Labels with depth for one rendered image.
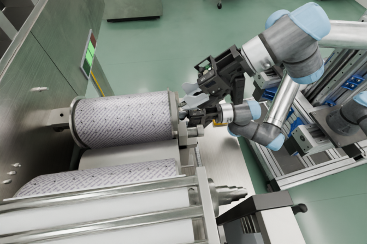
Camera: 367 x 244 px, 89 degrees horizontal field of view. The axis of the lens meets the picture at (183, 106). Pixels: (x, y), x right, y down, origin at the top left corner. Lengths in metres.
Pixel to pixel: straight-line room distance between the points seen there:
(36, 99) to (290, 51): 0.58
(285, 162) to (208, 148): 1.01
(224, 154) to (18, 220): 0.72
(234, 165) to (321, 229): 1.24
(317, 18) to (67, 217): 0.49
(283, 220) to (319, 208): 1.75
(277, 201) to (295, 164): 1.52
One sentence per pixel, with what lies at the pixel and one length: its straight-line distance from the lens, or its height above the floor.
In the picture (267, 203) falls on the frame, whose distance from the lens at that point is 0.29.
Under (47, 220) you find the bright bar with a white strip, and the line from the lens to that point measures 0.31.
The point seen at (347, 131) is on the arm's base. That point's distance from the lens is 1.27.
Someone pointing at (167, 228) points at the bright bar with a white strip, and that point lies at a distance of 0.27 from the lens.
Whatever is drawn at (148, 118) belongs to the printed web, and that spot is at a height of 1.30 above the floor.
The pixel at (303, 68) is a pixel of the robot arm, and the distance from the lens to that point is 0.50.
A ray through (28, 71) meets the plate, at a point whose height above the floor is 1.40.
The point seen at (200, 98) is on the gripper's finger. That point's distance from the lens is 0.48.
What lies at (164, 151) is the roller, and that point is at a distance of 0.51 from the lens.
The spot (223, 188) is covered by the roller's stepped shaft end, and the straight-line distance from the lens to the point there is 0.37.
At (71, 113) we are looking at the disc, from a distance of 0.54.
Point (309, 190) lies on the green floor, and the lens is 2.04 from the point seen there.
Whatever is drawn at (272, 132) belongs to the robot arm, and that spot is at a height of 1.05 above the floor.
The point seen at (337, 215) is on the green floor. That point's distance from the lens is 2.10.
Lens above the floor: 1.70
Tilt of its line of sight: 55 degrees down
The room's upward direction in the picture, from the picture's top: straight up
